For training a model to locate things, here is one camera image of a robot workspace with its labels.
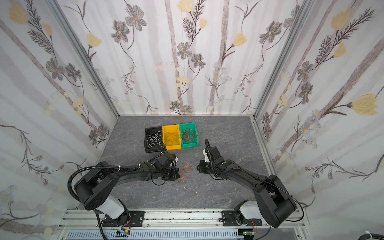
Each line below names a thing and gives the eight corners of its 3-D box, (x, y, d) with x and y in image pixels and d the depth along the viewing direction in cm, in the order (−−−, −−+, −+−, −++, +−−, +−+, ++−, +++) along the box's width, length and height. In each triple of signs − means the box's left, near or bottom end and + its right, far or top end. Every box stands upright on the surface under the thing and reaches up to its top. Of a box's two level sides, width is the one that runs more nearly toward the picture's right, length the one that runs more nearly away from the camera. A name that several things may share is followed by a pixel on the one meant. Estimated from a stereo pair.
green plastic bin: (181, 150, 102) (181, 144, 97) (180, 130, 114) (179, 123, 108) (199, 148, 104) (199, 142, 98) (195, 128, 115) (195, 122, 109)
